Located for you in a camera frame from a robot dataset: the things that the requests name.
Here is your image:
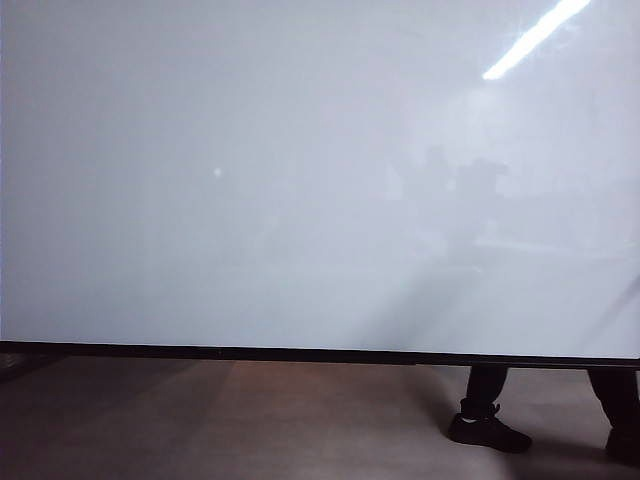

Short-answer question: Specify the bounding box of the black trouser leg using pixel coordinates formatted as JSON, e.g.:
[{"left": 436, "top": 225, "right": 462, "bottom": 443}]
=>
[
  {"left": 586, "top": 368, "right": 640, "bottom": 432},
  {"left": 463, "top": 364, "right": 509, "bottom": 410}
]

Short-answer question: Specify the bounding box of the black sneaker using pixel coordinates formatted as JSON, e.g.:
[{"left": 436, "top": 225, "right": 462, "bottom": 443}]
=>
[
  {"left": 447, "top": 402, "right": 533, "bottom": 455},
  {"left": 605, "top": 424, "right": 640, "bottom": 454}
]

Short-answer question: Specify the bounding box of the white glossy whiteboard black frame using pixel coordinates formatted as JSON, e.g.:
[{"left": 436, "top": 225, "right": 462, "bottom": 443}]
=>
[{"left": 0, "top": 0, "right": 640, "bottom": 372}]

